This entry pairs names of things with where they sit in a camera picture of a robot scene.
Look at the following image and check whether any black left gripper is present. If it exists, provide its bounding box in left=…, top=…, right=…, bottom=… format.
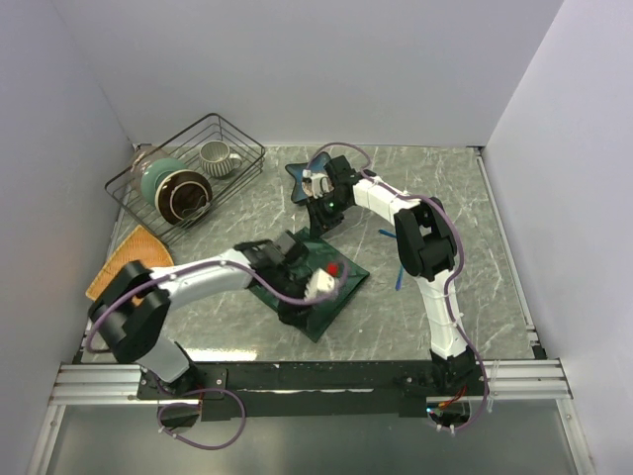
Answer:
left=268, top=264, right=318, bottom=330

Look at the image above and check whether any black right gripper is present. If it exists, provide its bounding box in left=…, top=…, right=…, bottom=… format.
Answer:
left=304, top=192, right=352, bottom=240

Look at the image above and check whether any dark green cloth napkin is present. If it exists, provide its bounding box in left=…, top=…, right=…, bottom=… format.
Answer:
left=241, top=228, right=369, bottom=342

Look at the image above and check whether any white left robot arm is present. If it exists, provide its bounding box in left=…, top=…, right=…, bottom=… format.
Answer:
left=86, top=232, right=308, bottom=398

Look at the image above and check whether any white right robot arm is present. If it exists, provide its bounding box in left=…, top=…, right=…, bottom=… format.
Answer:
left=301, top=155, right=468, bottom=395

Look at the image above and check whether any blue star-shaped ceramic dish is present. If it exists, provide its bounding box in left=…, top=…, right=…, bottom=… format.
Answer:
left=285, top=151, right=331, bottom=206

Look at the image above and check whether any blue metal fork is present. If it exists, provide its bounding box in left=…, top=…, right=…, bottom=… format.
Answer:
left=379, top=229, right=396, bottom=238

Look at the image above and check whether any iridescent rainbow metal spoon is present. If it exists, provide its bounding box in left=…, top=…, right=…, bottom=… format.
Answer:
left=395, top=265, right=405, bottom=291

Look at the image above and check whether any striped grey ceramic mug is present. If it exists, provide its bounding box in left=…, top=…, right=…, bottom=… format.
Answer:
left=198, top=141, right=242, bottom=179

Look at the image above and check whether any dark brown ceramic bowl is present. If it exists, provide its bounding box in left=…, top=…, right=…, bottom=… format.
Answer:
left=154, top=169, right=213, bottom=225

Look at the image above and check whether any orange woven fan-shaped mat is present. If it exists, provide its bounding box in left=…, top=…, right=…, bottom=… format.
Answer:
left=85, top=226, right=174, bottom=301

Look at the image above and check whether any green ceramic bowl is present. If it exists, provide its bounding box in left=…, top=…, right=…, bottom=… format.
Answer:
left=140, top=157, right=186, bottom=205

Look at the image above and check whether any clear glass jar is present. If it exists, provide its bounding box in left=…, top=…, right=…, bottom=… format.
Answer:
left=130, top=144, right=161, bottom=194

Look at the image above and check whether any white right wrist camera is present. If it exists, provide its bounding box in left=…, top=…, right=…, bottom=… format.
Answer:
left=301, top=168, right=333, bottom=199

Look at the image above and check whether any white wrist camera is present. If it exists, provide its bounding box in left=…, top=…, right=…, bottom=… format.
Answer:
left=305, top=262, right=341, bottom=301
left=301, top=168, right=333, bottom=199

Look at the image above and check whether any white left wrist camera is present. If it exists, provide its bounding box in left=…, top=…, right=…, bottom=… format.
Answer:
left=305, top=262, right=341, bottom=301

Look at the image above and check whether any black wire dish rack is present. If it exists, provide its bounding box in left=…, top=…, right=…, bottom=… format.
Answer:
left=105, top=113, right=265, bottom=246

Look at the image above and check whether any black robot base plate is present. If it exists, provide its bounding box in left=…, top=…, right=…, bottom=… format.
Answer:
left=136, top=359, right=494, bottom=423

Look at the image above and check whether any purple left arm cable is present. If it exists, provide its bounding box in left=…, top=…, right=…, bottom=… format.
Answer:
left=84, top=256, right=351, bottom=451

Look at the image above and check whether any aluminium frame rail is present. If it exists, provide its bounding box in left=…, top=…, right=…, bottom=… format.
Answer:
left=485, top=359, right=572, bottom=401

